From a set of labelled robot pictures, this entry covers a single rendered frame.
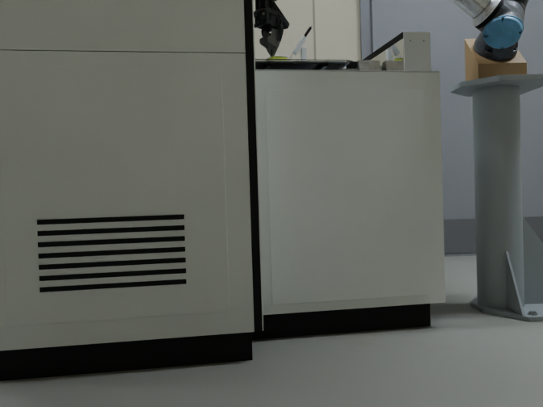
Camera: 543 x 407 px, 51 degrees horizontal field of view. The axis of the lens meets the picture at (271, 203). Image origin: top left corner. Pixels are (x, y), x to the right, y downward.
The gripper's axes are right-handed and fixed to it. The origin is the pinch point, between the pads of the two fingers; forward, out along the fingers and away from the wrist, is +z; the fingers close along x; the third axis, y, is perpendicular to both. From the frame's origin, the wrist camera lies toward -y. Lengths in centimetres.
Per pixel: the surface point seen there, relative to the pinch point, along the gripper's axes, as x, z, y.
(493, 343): 74, 95, -2
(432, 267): 53, 76, -11
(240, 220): 27, 57, 50
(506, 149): 66, 38, -45
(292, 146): 24.4, 36.5, 22.9
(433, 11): -21, -63, -194
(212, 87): 23, 22, 55
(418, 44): 49, 3, -15
